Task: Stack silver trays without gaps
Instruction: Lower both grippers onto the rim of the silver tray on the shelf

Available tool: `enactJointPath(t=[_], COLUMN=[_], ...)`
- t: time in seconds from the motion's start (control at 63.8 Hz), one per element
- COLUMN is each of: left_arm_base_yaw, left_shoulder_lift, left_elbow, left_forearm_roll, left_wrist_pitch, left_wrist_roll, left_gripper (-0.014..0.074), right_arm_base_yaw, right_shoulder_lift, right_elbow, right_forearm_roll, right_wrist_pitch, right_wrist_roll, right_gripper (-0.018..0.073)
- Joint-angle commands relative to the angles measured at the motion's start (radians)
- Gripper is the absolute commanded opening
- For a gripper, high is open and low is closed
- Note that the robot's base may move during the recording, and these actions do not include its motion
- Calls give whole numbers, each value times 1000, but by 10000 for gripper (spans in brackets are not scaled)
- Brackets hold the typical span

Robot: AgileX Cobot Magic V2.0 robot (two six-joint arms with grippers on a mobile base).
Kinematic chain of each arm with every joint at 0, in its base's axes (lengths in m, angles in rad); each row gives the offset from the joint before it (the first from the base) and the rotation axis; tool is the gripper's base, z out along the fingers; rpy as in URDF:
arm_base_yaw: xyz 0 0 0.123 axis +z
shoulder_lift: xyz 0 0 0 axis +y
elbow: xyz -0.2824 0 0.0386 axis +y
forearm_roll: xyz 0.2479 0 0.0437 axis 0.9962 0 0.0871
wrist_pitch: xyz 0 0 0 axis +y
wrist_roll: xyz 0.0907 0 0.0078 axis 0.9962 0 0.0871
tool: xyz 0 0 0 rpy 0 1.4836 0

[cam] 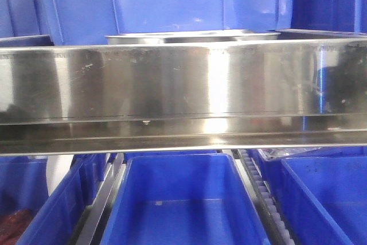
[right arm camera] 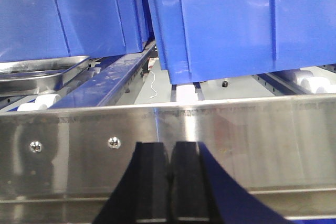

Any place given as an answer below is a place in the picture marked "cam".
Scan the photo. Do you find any blue bin lower centre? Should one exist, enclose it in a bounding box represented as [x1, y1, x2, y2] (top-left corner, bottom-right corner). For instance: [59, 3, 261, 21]
[101, 154, 270, 244]

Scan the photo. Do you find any blue bin upper centre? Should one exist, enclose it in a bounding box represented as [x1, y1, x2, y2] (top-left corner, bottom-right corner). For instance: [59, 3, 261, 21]
[42, 0, 292, 45]

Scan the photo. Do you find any blue bin upper left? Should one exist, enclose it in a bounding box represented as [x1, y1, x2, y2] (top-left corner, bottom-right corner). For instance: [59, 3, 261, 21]
[1, 0, 53, 47]

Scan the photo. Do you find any blue bin lower left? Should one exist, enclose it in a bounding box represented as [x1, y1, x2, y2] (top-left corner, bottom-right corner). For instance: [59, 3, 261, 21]
[1, 154, 107, 244]

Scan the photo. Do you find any roller rail right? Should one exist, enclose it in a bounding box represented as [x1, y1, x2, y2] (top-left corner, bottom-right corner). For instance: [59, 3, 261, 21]
[232, 149, 295, 244]

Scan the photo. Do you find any blue bin lower right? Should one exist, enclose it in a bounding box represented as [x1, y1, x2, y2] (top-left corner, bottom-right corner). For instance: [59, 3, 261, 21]
[252, 146, 366, 244]

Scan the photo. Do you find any metal divider rail left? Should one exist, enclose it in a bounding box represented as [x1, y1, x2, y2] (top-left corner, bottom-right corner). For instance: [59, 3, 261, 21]
[68, 153, 126, 244]

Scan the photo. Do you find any silver metal tray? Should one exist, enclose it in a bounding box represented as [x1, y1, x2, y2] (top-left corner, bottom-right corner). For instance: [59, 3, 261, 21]
[106, 29, 280, 45]

